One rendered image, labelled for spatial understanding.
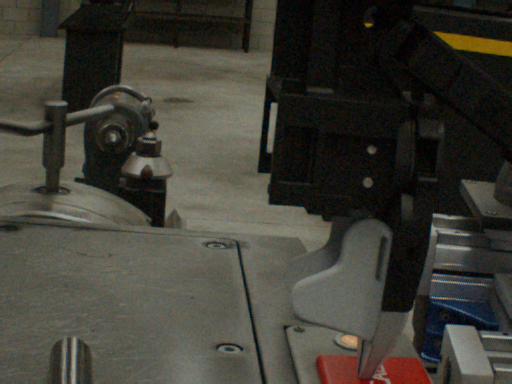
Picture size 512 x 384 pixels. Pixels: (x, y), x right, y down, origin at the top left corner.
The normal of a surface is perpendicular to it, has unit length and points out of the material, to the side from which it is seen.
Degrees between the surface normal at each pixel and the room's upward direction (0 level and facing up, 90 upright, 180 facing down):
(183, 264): 0
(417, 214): 80
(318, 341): 0
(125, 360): 0
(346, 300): 93
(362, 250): 93
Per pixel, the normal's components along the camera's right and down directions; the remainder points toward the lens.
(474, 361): 0.09, -0.97
